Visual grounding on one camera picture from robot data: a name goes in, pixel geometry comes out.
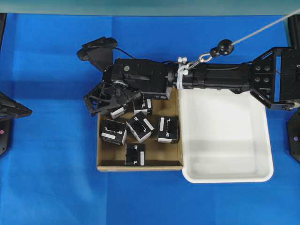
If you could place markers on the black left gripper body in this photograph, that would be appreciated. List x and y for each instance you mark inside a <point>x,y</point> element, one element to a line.
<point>147,76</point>

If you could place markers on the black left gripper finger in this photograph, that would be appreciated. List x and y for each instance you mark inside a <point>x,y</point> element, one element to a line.
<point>99,99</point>
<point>122,98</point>

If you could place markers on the black white small box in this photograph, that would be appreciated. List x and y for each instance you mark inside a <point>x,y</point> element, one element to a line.
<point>119,111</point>

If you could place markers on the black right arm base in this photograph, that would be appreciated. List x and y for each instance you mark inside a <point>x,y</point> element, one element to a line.
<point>5,131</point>

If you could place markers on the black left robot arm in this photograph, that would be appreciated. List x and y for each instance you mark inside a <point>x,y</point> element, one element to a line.
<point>272,78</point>

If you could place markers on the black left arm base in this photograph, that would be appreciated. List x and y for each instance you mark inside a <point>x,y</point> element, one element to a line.
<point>293,132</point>

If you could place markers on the black white box upper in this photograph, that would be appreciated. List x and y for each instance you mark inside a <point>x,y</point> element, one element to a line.
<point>143,105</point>

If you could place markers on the black white box centre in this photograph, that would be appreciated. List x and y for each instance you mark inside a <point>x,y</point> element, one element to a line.
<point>140,127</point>

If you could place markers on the black white box left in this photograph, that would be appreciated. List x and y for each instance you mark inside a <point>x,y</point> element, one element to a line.
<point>113,132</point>

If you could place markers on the black white box right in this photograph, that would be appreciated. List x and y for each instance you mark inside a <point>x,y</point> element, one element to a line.
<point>168,129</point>

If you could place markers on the black white box bottom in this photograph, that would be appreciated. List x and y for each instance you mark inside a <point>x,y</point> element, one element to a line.
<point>135,154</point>

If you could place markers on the brown cardboard box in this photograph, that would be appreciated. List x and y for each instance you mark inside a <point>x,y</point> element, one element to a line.
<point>149,155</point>

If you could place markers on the blue table mat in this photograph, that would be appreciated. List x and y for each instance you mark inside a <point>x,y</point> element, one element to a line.
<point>49,174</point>

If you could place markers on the white plastic tray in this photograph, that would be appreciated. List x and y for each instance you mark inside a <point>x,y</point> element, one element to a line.
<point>225,137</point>

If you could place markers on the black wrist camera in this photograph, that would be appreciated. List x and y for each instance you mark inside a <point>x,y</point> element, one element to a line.
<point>98,52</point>

